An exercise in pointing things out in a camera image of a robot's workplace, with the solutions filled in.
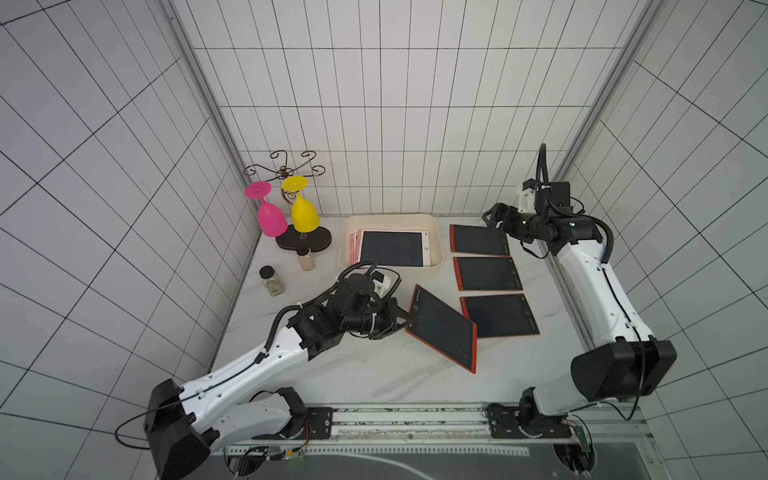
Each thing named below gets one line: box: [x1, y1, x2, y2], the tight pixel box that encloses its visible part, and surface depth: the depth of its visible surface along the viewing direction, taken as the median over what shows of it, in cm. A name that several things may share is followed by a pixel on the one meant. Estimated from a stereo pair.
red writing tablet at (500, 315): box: [460, 293, 540, 338], surface depth 97 cm
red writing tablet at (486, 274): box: [453, 257, 523, 291], surface depth 105 cm
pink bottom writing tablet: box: [349, 233, 359, 266], surface depth 111 cm
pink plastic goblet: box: [244, 181, 289, 238], surface depth 90 cm
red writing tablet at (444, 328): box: [405, 284, 477, 374], surface depth 75 cm
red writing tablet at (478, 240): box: [450, 224, 510, 256], surface depth 112 cm
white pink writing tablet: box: [357, 229, 431, 267], surface depth 112 cm
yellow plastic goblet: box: [281, 175, 320, 233], surface depth 90 cm
